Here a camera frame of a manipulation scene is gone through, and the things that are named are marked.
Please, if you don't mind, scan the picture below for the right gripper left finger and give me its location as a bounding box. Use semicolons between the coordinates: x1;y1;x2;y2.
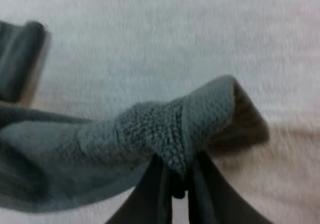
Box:
104;155;174;224

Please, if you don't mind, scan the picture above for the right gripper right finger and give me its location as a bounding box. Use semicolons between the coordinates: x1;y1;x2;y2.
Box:
186;151;272;224

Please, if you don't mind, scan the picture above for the grey-green towel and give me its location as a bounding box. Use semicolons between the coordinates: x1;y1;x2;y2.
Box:
0;74;270;214

